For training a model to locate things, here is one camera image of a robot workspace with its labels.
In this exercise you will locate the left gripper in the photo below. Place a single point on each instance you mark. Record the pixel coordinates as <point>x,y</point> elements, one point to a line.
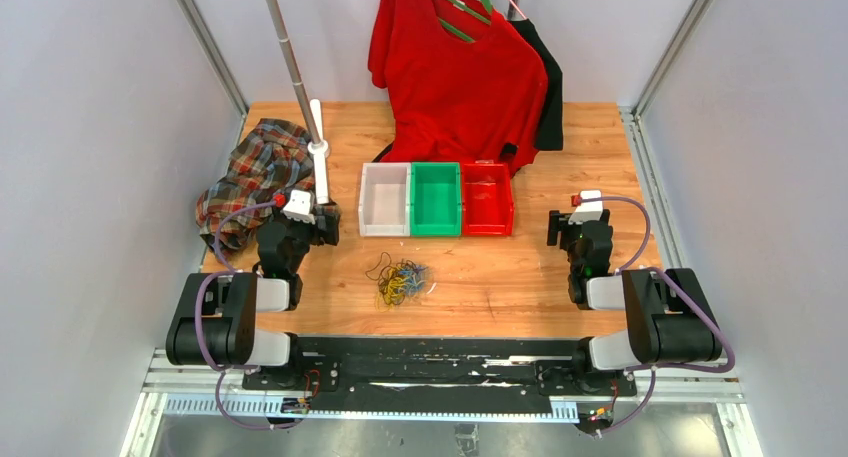
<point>329,235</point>

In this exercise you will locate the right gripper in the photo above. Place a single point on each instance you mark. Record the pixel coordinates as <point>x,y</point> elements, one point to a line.
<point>559,222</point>

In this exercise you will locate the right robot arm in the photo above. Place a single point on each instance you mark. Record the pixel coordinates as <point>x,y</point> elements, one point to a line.
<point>669,322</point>

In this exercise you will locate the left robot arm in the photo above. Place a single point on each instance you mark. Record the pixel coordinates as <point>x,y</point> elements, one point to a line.
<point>215,322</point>

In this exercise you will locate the plaid flannel shirt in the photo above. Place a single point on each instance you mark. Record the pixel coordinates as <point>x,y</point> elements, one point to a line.
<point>273,158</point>

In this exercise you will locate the white plastic bin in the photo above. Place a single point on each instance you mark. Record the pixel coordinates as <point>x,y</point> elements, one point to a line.
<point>384,201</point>

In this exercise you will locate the red plastic bin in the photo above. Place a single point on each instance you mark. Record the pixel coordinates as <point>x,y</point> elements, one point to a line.
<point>488,206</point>

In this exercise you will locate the black garment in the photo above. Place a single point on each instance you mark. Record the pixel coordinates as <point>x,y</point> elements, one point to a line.
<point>549,131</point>

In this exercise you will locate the green plastic bin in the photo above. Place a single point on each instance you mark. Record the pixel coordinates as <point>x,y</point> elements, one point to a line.
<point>436,201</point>

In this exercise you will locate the red t-shirt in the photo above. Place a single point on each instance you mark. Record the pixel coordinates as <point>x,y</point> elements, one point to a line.
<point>454,102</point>

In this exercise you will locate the green clothes hanger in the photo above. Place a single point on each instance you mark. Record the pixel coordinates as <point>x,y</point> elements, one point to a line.
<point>465,21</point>

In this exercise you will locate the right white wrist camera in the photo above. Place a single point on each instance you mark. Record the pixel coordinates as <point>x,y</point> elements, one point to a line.
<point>587,206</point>

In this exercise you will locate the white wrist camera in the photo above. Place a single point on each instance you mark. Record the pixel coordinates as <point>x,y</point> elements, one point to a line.
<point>297,206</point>
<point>587,206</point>

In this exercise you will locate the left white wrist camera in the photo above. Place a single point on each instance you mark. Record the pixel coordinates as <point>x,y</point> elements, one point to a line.
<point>297,206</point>

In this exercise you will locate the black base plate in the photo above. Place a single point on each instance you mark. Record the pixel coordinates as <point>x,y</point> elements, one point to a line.
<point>440,375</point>

